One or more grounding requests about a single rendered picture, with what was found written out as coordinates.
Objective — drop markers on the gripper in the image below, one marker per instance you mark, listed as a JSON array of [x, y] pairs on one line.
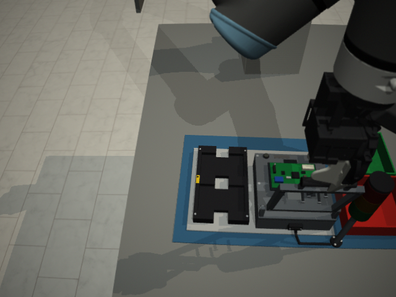
[[340, 133]]

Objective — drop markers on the red bin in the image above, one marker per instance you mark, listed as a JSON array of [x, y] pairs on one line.
[[385, 215]]

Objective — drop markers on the green bin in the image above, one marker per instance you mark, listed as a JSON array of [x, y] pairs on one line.
[[381, 161]]

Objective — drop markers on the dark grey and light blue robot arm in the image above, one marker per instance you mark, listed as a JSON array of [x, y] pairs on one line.
[[365, 65]]

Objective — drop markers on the green circuit board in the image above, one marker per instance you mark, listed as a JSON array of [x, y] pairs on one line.
[[289, 172]]

